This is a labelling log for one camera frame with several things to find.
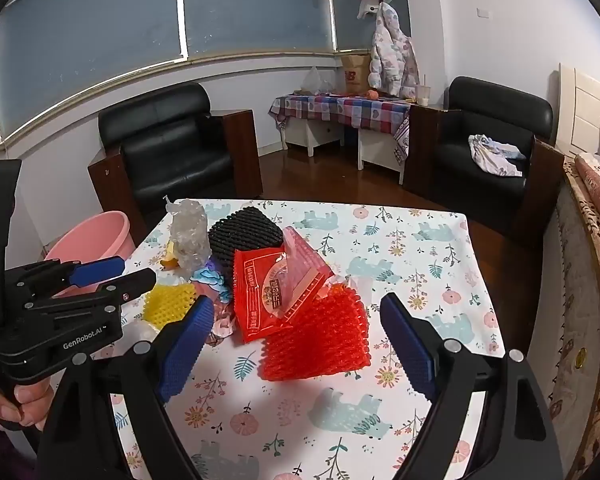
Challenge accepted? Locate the person's left forearm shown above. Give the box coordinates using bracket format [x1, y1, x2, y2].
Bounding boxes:
[0, 412, 41, 480]

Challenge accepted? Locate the checkered tablecloth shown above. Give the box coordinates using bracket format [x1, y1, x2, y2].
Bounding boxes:
[268, 92, 412, 163]

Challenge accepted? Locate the brown paper bag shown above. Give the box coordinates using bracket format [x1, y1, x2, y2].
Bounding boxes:
[341, 52, 372, 95]

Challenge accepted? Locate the red foam net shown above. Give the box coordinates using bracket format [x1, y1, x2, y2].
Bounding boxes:
[257, 285, 371, 382]

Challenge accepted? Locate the bear print tablecloth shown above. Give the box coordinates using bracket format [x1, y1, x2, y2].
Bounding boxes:
[107, 199, 501, 480]

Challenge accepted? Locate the yellow foam net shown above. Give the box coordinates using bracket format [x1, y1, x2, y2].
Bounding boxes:
[142, 282, 198, 331]

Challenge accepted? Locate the white desk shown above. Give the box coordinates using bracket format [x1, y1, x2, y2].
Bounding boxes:
[280, 115, 406, 186]

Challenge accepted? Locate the window with grey blinds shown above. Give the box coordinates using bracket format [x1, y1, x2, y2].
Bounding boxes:
[0, 0, 411, 161]

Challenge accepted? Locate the clear plastic film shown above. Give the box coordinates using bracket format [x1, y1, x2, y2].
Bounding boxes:
[342, 274, 376, 306]

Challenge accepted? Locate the cream bed headboard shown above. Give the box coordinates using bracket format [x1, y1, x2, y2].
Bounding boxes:
[555, 62, 600, 161]

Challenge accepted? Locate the crumpled printed cloth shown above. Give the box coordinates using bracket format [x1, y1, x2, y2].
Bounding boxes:
[468, 134, 527, 177]

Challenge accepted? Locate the clear plastic bag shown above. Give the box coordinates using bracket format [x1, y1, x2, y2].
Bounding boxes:
[305, 66, 335, 95]

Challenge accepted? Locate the pink translucent pouch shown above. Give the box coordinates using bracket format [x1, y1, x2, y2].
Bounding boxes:
[280, 226, 337, 321]

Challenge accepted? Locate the pink plastic basin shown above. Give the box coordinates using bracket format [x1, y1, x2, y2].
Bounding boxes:
[44, 211, 135, 297]

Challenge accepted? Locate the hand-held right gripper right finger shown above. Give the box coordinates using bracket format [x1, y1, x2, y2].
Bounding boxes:
[380, 292, 563, 480]

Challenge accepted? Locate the blue and white wrapper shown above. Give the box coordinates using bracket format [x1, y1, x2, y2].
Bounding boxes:
[190, 260, 236, 306]

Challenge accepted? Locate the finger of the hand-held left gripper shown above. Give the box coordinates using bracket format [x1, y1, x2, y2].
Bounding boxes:
[87, 268, 157, 311]
[45, 256, 126, 290]

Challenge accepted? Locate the person's left hand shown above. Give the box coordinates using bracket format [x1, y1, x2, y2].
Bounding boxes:
[0, 380, 56, 426]

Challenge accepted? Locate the pastel hanging jacket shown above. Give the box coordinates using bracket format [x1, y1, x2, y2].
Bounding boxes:
[367, 2, 421, 100]

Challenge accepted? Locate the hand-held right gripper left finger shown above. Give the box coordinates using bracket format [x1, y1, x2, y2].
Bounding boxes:
[37, 296, 215, 480]

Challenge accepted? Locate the black leather armchair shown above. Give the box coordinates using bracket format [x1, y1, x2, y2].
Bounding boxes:
[87, 82, 263, 231]
[402, 76, 566, 246]

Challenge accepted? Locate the black foam net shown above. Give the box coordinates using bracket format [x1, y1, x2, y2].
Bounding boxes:
[208, 206, 287, 286]

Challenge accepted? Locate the clear bubble wrap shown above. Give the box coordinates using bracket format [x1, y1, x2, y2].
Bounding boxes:
[166, 199, 210, 273]

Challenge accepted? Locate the floral bed blanket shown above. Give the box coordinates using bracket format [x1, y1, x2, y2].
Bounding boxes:
[542, 152, 600, 480]

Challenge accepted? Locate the red snack packet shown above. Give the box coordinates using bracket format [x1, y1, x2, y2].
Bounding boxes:
[232, 246, 331, 345]

